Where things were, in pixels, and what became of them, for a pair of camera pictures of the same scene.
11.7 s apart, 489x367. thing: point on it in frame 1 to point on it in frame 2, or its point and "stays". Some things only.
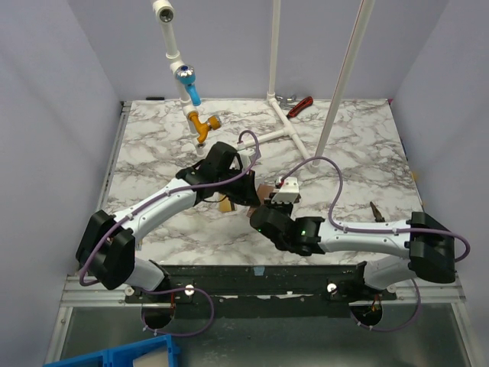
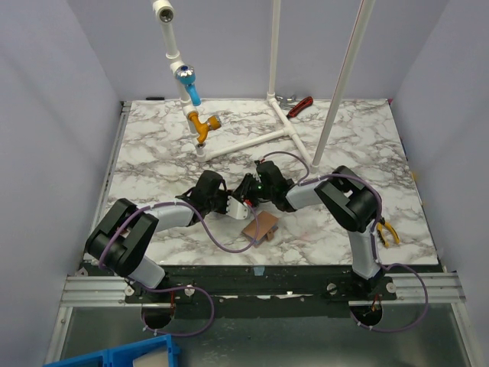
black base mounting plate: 267,290 stays
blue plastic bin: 156,352 stays
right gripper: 281,207 to 250,187
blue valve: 186,74 stays
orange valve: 204,128 stays
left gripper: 248,195 to 225,194
